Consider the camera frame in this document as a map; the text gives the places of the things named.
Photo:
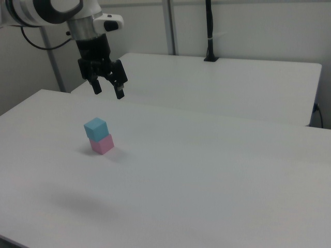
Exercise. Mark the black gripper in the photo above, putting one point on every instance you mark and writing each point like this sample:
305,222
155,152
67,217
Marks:
93,51

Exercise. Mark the blue cube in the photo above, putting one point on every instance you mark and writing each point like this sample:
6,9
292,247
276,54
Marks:
94,129

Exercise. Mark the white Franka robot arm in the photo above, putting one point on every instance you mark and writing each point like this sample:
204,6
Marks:
31,13

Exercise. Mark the pink cube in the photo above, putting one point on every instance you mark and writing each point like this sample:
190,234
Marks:
103,146

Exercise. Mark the white side table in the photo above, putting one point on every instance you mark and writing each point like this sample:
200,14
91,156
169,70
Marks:
219,85

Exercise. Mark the grey metal frame post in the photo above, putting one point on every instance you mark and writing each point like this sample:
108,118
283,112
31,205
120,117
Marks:
169,25

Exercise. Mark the black camera stand pole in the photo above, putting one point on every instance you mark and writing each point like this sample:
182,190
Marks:
210,25

